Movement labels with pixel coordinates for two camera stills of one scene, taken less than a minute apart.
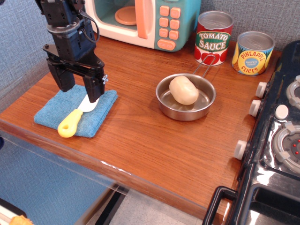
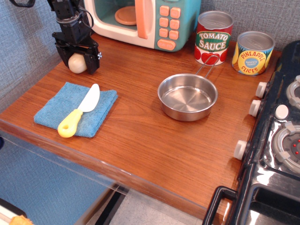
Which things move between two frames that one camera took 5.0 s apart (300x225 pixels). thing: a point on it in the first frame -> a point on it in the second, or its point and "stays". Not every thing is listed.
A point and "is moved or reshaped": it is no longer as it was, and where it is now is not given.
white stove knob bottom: (240, 149) stays
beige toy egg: (183, 90) is moved or reshaped
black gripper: (74, 44) -> (75, 32)
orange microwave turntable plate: (126, 15) stays
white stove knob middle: (254, 106) stays
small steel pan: (175, 110) stays
